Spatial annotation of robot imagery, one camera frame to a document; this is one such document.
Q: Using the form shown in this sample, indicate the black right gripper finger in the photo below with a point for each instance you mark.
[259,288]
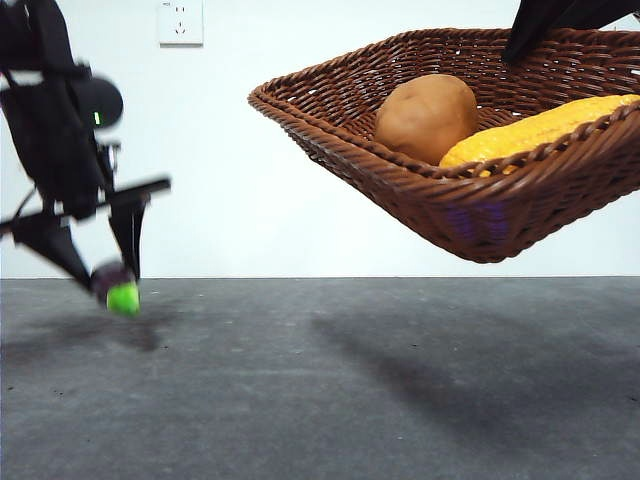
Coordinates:
[590,15]
[525,25]

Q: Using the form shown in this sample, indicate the yellow corn cob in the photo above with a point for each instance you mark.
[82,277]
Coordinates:
[530,132]

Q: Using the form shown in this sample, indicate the brown wicker basket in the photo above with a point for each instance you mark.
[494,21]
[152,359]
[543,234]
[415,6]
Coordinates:
[500,220]

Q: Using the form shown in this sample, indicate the brown potato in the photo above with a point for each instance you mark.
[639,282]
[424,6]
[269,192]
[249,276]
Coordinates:
[425,120]

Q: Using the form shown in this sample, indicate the purple eggplant with green stem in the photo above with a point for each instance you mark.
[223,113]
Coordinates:
[122,297]

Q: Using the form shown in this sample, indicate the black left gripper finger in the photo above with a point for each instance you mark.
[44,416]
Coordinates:
[129,235]
[62,250]

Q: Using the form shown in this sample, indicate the white wall socket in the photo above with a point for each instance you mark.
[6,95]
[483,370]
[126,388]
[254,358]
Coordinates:
[181,25]

